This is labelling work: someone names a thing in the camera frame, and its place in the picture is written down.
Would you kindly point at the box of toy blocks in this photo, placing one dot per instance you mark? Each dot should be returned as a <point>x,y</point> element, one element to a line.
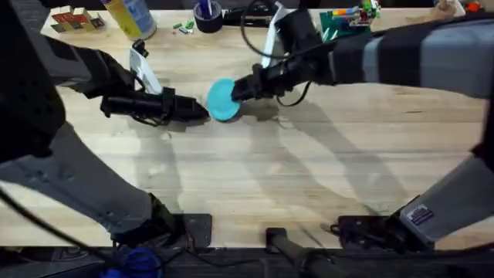
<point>75,19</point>

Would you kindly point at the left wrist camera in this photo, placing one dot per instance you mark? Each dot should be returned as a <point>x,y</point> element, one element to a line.
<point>139,47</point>

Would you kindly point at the left wrist upright plate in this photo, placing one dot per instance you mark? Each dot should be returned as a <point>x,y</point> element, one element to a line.
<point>144,75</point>

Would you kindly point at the black tape roll with pen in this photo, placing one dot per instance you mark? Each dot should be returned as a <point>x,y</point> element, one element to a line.
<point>207,17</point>

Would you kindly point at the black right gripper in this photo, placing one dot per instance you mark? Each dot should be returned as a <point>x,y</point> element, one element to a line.
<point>285,75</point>

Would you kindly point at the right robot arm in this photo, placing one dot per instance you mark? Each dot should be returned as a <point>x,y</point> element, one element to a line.
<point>444,58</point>

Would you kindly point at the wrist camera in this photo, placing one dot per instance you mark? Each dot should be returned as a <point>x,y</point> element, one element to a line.
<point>139,47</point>
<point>299,32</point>

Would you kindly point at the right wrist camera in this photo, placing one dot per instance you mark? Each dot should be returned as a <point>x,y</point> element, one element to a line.
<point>299,32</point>

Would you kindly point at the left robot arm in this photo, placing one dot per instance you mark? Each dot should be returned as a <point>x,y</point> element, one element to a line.
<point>77,185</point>

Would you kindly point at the yellow and blue spray can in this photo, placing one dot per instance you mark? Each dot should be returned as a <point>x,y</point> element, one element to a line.
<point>133,17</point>

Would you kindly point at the blue round object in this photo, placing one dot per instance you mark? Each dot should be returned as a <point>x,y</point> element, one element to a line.
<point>139,264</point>

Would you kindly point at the right wrist upright plate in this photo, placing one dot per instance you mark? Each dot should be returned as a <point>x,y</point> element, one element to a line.
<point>271,42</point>

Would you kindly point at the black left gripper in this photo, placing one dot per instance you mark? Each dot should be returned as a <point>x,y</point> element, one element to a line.
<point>131,105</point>

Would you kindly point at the black rail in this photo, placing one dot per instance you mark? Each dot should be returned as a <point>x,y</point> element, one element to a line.
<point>386,266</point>

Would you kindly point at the teal plate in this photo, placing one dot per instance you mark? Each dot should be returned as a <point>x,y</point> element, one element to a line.
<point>220,101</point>

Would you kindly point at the wrist upright plate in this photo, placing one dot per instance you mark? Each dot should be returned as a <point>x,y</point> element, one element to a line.
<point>271,42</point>
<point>144,75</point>

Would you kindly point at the small green toy pieces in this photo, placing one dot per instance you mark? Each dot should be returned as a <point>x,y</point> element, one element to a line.
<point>185,27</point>

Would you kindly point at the green board with toy blocks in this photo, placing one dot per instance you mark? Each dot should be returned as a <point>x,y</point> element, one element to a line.
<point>347,21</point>

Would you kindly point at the black clamp post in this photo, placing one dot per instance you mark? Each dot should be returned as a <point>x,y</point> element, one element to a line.
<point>293,251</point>

